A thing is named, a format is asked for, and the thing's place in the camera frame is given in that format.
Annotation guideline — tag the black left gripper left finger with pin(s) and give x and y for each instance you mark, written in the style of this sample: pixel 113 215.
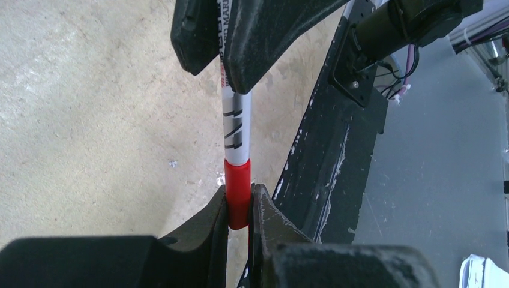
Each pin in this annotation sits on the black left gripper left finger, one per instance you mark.
pixel 192 255

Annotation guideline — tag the red marker cap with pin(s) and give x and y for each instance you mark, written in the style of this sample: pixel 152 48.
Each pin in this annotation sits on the red marker cap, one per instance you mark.
pixel 238 193

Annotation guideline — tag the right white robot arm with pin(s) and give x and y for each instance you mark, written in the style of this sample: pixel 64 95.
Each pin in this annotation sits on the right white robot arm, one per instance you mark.
pixel 383 30

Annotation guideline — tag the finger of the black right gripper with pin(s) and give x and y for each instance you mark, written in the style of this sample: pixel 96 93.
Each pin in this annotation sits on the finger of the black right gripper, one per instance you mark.
pixel 194 33
pixel 260 32

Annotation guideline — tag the red whiteboard marker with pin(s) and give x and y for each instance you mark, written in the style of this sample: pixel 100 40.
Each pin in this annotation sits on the red whiteboard marker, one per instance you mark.
pixel 236 119

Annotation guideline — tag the aluminium table frame rail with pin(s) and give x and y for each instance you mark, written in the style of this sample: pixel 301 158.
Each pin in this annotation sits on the aluminium table frame rail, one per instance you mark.
pixel 484 37

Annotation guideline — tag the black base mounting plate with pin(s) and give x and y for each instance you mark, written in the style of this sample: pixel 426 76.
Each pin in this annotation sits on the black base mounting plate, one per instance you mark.
pixel 319 194

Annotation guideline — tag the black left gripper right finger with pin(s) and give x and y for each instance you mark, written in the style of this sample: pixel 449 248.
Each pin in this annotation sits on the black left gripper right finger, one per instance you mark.
pixel 338 262

